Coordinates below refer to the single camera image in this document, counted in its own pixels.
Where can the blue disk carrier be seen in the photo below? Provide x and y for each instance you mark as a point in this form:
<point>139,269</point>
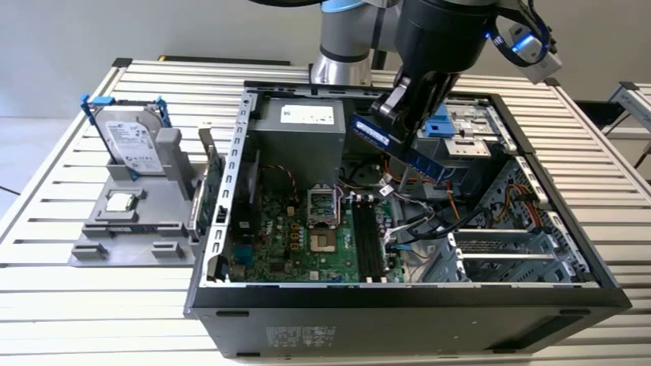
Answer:
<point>102,101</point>

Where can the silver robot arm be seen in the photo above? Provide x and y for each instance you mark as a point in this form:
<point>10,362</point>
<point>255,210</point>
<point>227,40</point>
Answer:
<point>340,38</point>

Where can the RAM stick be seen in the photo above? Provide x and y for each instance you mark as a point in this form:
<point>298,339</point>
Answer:
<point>433,165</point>
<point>130,229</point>

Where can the black PC case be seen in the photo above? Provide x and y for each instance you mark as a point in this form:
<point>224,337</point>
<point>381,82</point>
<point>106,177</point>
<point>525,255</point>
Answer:
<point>357,328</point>

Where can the black chipset chip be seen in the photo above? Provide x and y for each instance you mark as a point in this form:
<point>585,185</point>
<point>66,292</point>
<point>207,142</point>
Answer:
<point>278,267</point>

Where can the green motherboard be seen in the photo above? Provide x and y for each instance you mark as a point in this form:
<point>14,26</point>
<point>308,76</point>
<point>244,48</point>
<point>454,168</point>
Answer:
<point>284,244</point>

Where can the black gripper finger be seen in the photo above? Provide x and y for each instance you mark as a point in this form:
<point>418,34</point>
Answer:
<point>422,110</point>

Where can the graphics card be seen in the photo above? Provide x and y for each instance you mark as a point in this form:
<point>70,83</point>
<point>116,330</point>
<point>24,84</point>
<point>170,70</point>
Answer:
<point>214,179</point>

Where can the black RAM slot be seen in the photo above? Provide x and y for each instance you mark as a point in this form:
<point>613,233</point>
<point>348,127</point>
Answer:
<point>373,240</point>
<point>379,240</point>
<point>358,240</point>
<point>365,240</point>

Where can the silver CPU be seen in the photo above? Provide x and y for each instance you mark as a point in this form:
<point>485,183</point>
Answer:
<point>119,202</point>

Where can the CPU socket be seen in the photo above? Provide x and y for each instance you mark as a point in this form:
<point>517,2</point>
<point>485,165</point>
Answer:
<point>324,239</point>

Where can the grey power supply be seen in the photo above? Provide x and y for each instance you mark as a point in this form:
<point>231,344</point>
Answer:
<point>300,152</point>

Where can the silver hard disk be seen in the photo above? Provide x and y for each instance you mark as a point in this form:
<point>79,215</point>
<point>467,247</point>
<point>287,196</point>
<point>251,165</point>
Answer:
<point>130,145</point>

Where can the grey disk bay cage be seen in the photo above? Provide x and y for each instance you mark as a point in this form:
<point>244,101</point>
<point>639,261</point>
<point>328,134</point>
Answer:
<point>501,256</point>

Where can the blue expansion slot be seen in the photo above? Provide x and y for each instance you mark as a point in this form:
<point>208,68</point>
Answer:
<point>244,255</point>

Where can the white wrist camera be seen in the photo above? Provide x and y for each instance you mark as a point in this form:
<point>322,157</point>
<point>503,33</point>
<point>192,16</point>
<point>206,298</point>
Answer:
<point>539,65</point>

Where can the grey parts rack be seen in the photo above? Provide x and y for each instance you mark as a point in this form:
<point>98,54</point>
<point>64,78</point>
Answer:
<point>163,206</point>

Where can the blue drive bay latch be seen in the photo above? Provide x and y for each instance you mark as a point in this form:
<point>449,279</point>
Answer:
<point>438,127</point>

